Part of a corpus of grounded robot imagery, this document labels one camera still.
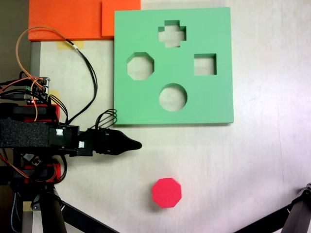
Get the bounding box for thin black tripod leg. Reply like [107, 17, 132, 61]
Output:
[60, 200, 120, 233]
[232, 203, 292, 233]

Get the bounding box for blue white braided cable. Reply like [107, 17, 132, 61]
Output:
[10, 191, 23, 233]

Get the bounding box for large orange foam block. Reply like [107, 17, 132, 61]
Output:
[28, 0, 103, 42]

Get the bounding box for notched black tripod leg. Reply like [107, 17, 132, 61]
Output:
[283, 183, 311, 233]

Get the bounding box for black USB cable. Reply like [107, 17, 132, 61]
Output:
[0, 93, 28, 101]

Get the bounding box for circuit board with wires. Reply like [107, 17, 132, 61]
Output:
[25, 76, 51, 104]

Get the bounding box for black arm wire loops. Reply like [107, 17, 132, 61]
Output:
[49, 94, 69, 123]

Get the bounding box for red octagonal pillar block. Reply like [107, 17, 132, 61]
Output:
[152, 177, 183, 209]

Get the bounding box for long yellow tape strip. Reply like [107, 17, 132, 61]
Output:
[56, 40, 85, 50]

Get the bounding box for small grey adapter board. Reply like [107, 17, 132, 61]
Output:
[22, 152, 41, 167]

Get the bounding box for short orange wire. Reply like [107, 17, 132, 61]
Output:
[31, 79, 39, 122]

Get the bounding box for long orange and black cable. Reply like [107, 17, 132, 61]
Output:
[15, 26, 99, 125]

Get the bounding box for green shape sorting board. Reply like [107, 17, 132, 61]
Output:
[113, 7, 235, 126]

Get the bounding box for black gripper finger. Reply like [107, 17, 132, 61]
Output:
[112, 129, 143, 156]

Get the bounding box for black gripper wire loops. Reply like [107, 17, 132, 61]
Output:
[93, 108, 118, 130]

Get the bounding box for thick black tripod leg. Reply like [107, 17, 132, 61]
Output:
[31, 185, 68, 233]

